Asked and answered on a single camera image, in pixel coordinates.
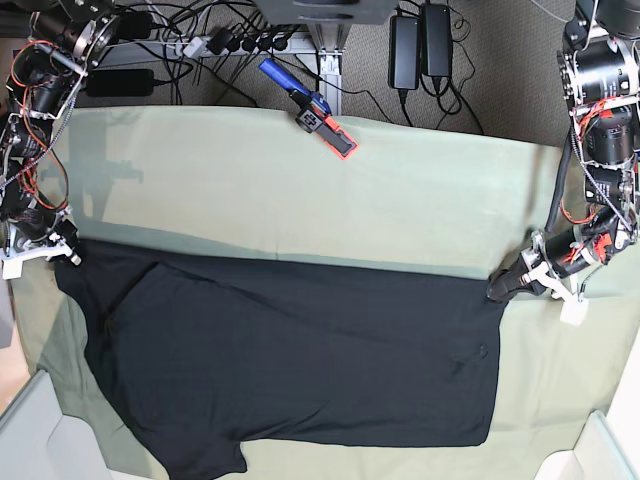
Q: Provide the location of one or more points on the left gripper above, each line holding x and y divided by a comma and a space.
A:
565, 254

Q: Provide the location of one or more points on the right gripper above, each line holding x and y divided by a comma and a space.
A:
34, 233

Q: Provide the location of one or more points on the black T-shirt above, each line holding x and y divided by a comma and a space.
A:
198, 355

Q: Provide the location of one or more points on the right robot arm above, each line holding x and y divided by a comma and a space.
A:
67, 41

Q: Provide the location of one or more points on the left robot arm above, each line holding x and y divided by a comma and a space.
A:
594, 211

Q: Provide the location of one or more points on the black power adapter left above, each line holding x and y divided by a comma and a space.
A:
120, 83

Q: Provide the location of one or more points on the black power adapter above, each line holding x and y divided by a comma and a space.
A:
403, 53
120, 83
437, 42

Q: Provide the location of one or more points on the white bin left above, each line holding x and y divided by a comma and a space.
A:
38, 441

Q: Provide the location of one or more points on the white bin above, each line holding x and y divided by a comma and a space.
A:
607, 448
38, 441

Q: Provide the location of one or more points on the white bin right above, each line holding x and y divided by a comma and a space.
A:
607, 448

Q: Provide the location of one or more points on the white power strip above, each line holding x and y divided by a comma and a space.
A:
224, 43

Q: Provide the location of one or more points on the blue orange bar clamp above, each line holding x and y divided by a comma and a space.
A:
315, 115

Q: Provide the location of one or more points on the black power adapter right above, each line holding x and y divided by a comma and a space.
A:
403, 53

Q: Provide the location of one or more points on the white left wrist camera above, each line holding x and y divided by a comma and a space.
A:
574, 312

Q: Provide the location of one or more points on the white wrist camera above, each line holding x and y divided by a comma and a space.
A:
11, 266
574, 312

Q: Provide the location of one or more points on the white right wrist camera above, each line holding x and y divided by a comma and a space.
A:
11, 266

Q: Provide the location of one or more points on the aluminium frame post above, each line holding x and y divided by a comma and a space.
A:
329, 41

